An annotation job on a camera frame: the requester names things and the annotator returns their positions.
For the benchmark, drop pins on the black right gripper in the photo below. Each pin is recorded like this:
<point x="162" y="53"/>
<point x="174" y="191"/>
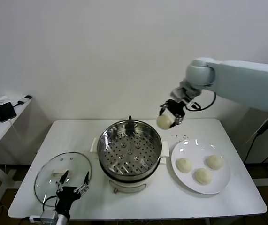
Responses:
<point x="176" y="107"/>

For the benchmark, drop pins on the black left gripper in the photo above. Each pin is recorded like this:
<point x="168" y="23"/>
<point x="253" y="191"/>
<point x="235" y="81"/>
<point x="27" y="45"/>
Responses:
<point x="66" y="197"/>

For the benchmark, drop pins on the white steamed baozi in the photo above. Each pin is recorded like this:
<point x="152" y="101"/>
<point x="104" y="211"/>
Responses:
<point x="214" y="162"/>
<point x="163" y="122"/>
<point x="184" y="165"/>
<point x="202" y="176"/>

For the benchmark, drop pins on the glass pot lid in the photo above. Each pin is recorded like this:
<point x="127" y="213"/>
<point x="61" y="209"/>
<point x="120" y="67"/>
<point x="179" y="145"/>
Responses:
<point x="54" y="164"/>

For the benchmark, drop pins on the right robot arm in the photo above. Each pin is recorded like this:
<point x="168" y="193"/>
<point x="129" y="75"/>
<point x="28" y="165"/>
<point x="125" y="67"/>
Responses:
<point x="241" y="82"/>

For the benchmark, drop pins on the stainless steel steamer basket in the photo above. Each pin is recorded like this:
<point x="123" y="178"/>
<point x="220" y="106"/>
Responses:
<point x="115" y="132"/>

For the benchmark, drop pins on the white round plate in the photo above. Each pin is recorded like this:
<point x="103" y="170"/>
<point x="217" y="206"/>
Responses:
<point x="220" y="180"/>

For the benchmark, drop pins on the black smartphone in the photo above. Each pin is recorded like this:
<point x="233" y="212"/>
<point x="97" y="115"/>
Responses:
<point x="6" y="112"/>

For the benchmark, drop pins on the small white adapter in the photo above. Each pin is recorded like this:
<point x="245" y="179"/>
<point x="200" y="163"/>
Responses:
<point x="3" y="98"/>

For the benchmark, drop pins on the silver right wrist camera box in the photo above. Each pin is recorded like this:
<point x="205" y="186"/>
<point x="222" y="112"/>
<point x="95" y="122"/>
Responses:
<point x="180" y="92"/>

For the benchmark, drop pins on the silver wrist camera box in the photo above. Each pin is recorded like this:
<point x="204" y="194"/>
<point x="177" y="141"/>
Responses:
<point x="180" y="92"/>
<point x="48" y="214"/>

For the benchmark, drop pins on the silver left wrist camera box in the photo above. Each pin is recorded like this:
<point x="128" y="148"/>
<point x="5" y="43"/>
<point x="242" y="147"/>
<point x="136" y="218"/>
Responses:
<point x="48" y="214"/>

